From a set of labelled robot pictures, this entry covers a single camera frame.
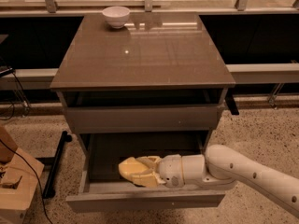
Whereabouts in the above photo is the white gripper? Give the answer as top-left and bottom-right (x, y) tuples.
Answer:
(123, 154), (183, 189)

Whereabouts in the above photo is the yellow sponge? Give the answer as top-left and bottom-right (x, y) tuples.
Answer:
(119, 157), (148, 181)

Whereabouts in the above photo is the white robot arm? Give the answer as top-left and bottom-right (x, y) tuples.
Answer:
(119, 145), (299, 217)

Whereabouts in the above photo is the open grey middle drawer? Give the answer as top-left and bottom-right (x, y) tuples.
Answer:
(66, 132), (225, 213)

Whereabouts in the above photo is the closed grey upper drawer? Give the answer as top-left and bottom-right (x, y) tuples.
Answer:
(64, 105), (223, 133)

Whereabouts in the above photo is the grey drawer cabinet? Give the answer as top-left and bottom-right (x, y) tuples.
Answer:
(50, 12), (236, 214)

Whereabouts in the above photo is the black metal stand leg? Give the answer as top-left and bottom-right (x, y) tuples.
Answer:
(38, 131), (72, 199)

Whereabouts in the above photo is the wooden box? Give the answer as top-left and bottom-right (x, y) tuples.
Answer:
(0, 126), (44, 224)

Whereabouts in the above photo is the white ceramic bowl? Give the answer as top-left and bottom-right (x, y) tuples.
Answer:
(102, 7), (130, 29)

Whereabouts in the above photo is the black cable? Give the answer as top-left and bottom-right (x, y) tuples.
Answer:
(0, 138), (54, 224)

